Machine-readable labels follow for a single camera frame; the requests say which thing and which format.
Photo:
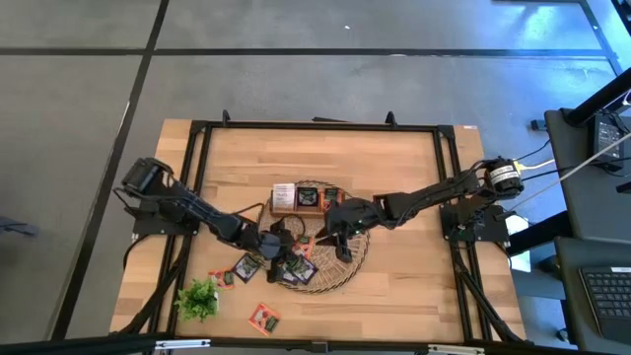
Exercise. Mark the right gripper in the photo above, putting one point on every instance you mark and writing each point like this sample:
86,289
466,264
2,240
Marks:
352,217

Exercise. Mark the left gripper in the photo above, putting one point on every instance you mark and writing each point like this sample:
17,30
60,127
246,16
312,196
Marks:
276,241

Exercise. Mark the purple foil tea packet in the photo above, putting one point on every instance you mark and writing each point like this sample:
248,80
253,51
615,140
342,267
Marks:
246,267
307,196
303,270
287,278

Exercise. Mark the round woven straw placemat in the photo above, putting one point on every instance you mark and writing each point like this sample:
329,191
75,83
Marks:
345,276

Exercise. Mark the white and orange tea packet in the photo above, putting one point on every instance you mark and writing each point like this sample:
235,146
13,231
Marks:
283,199

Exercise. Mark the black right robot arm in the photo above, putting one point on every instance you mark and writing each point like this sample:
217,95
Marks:
429,198

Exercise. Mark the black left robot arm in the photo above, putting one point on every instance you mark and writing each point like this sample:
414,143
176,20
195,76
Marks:
197,212

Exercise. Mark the wooden organizer box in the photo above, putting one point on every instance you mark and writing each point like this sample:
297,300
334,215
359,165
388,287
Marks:
308,213

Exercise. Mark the small green potted plant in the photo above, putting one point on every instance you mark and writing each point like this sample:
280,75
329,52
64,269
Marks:
197,301

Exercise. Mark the black horizontal beam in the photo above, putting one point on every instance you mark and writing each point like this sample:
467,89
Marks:
98,345

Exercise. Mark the black desk leg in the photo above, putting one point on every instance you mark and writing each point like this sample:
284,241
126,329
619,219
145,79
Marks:
537,234

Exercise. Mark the small black box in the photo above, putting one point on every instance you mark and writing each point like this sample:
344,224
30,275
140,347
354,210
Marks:
537,124

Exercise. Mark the dark grey desk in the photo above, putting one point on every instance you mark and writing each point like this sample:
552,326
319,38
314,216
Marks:
572,305
581,207

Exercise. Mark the black keyboard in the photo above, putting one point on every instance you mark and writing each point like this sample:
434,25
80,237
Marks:
609,296

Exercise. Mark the black electronic device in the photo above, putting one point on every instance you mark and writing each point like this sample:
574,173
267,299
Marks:
606,138

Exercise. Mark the black diagonal bar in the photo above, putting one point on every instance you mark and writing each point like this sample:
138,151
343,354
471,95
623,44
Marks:
596,98

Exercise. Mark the black metal rig frame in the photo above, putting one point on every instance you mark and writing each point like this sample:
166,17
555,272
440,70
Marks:
320,126

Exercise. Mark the silver metal bracket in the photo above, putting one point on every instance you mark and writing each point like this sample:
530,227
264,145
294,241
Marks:
182,343
456,349

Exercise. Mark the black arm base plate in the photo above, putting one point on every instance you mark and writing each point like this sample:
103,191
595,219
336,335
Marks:
493,232
148,227

